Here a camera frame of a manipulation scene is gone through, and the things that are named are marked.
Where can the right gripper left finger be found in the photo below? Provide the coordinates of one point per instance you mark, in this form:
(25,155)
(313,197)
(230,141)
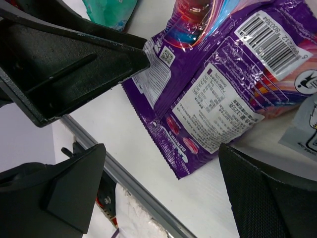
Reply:
(51,201)

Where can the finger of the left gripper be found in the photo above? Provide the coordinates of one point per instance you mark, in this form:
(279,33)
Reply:
(53,61)

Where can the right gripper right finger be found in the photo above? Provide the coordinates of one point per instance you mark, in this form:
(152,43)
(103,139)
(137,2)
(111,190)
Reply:
(268,202)

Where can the purple snack packet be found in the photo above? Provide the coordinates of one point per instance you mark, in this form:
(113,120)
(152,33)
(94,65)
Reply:
(220,67)

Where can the teal snack packet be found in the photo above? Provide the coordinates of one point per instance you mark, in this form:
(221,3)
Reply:
(110,13)

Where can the silver foil wrapper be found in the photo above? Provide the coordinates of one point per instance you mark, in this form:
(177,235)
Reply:
(301,135)

